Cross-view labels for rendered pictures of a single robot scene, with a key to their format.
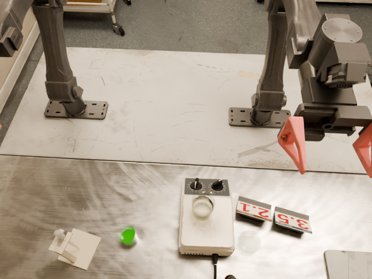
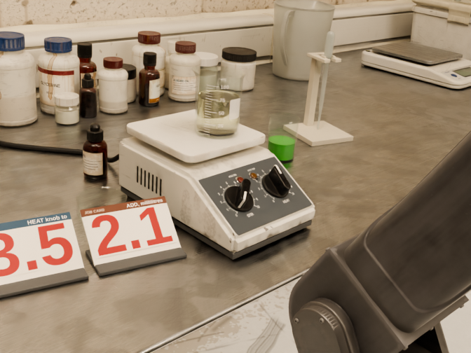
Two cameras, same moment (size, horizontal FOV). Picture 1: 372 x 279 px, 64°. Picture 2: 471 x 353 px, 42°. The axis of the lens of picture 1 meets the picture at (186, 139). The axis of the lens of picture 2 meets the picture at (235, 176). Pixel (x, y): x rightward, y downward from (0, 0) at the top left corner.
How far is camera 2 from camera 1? 0.98 m
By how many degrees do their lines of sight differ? 89
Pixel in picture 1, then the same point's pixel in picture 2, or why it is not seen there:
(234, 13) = not seen: outside the picture
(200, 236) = (186, 118)
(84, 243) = (320, 134)
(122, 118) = not seen: outside the picture
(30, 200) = (438, 137)
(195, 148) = not seen: hidden behind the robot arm
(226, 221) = (164, 136)
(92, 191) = (401, 166)
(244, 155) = (263, 330)
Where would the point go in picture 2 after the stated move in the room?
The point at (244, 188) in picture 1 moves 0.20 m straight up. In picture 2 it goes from (188, 274) to (200, 68)
